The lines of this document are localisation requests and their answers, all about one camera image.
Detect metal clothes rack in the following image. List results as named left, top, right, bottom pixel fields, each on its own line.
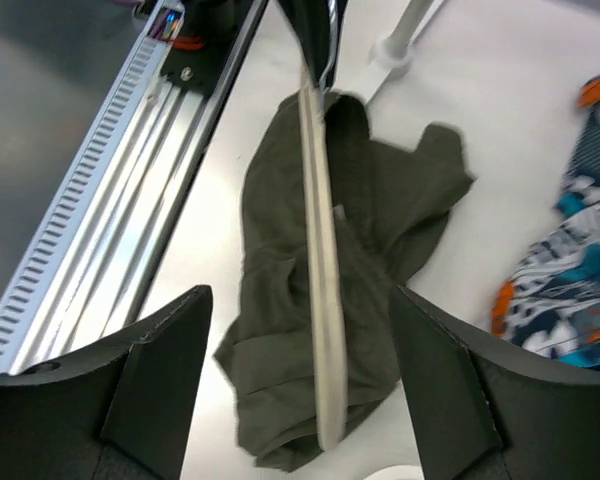
left=361, top=0, right=446, bottom=102

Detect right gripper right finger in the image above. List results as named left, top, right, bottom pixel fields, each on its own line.
left=389, top=287, right=600, bottom=479

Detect olive green shorts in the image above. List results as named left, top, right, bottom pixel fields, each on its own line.
left=215, top=93, right=473, bottom=472

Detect patterned colourful shorts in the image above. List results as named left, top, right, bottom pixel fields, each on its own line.
left=488, top=74, right=600, bottom=371

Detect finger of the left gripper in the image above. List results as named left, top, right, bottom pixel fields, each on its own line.
left=278, top=0, right=348, bottom=92

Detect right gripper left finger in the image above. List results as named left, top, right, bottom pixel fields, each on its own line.
left=0, top=285, right=213, bottom=479

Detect aluminium mounting rail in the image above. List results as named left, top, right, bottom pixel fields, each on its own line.
left=0, top=1, right=266, bottom=375

